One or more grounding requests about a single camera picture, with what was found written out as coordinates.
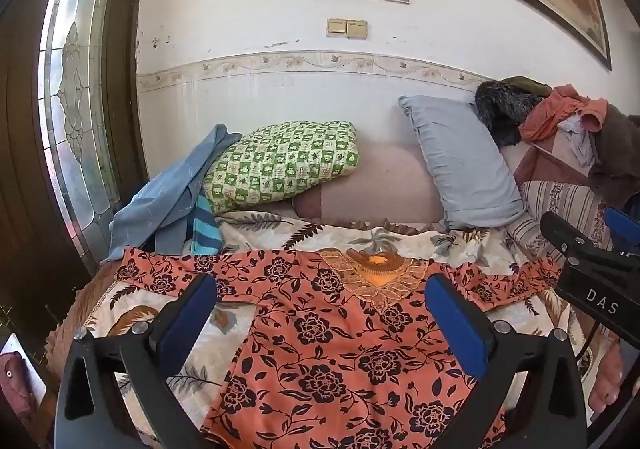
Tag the beige light switch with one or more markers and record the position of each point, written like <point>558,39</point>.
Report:
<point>357,29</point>
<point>336,27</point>

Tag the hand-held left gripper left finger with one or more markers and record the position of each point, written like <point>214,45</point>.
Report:
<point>192,309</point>

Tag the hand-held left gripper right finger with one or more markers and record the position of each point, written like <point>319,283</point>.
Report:
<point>457,324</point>

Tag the plain orange cloth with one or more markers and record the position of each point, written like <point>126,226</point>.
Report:
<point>545,119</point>

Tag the dark wooden door frame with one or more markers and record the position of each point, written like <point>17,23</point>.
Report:
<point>20,154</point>

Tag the white pale-blue cloth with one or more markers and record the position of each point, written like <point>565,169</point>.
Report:
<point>580,139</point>

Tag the stained glass window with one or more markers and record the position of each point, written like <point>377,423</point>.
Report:
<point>75,79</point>

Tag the grey-blue pillow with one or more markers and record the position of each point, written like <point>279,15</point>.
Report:
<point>460,164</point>

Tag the blue cloth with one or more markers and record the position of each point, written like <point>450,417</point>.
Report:
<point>165,199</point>

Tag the mauve bolster cushion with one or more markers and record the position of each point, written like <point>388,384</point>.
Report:
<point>375,184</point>

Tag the striped floral cushion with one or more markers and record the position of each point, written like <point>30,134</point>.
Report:
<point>550,199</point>

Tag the cream leaf-print blanket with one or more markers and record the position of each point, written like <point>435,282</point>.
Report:
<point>250,229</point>

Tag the person's right hand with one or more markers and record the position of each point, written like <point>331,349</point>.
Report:
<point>607,379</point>

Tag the green checkered pillow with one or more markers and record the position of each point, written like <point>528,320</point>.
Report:
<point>280,164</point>

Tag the teal navy striped cloth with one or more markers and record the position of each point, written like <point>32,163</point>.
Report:
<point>205,229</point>

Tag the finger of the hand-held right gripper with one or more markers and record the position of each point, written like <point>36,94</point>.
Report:
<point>560,234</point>
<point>622,229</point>

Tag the orange black floral blouse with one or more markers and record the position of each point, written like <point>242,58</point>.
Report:
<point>325,354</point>

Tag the brown cloth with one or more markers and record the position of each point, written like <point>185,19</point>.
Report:
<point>620,164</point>

